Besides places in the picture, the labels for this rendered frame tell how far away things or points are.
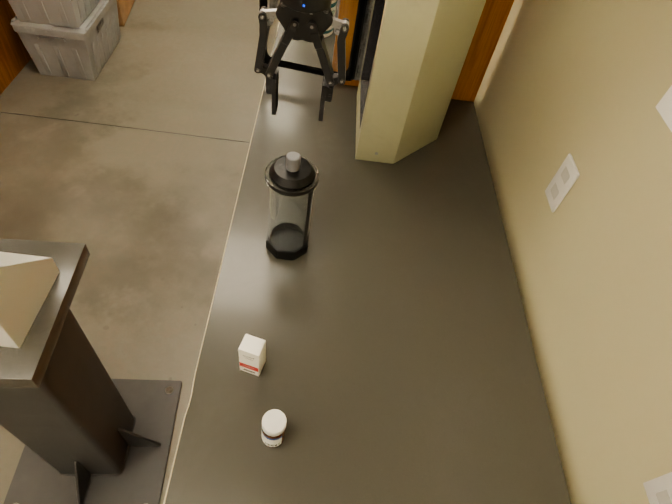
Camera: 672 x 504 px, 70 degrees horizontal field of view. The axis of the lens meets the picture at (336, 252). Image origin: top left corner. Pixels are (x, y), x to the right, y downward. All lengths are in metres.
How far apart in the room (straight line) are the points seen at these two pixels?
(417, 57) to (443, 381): 0.73
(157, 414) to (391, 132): 1.31
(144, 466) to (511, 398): 1.29
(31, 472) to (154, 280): 0.83
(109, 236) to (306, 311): 1.58
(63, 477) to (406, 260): 1.37
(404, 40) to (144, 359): 1.52
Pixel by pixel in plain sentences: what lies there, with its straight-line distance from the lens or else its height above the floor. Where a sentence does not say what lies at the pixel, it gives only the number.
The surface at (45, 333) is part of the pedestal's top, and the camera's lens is 1.09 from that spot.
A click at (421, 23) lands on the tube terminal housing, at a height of 1.34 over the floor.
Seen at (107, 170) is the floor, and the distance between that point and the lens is 2.80.
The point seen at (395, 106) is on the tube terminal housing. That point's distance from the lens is 1.28.
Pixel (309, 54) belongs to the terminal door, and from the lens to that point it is 1.58.
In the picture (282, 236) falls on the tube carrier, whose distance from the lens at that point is 1.05.
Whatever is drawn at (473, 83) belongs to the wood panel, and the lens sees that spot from 1.71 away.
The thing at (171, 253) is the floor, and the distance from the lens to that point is 2.35.
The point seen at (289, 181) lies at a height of 1.18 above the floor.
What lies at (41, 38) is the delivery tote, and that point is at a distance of 3.42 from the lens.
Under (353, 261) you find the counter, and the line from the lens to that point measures 1.12.
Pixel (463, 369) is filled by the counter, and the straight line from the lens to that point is 1.05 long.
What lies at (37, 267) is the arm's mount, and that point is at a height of 1.02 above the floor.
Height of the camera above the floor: 1.82
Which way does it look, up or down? 51 degrees down
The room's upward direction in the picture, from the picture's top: 11 degrees clockwise
